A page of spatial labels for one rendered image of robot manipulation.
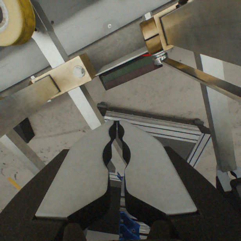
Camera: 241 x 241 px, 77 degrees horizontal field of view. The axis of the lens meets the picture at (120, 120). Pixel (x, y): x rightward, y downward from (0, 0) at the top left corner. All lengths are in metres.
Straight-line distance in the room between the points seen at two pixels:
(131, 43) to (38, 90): 0.25
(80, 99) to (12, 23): 0.17
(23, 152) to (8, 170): 1.70
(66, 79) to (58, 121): 1.15
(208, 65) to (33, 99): 0.28
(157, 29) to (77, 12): 0.32
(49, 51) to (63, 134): 1.23
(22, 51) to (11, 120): 0.40
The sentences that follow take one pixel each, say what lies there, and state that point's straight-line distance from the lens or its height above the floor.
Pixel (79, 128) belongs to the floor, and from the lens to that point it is 1.42.
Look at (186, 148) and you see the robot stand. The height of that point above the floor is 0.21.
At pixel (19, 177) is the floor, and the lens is 2.22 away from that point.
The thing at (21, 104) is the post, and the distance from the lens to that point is 0.26.
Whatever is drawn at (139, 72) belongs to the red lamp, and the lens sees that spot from 0.43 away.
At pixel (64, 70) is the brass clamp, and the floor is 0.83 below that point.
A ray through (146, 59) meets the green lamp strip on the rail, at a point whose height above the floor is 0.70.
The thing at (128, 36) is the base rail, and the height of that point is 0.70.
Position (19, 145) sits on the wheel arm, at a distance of 0.51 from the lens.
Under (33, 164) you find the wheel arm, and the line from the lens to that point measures 0.53.
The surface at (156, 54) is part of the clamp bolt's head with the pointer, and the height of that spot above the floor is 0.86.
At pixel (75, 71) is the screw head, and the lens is 0.30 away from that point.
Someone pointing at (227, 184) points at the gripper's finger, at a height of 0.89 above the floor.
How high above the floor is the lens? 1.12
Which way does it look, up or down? 60 degrees down
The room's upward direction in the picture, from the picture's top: 172 degrees counter-clockwise
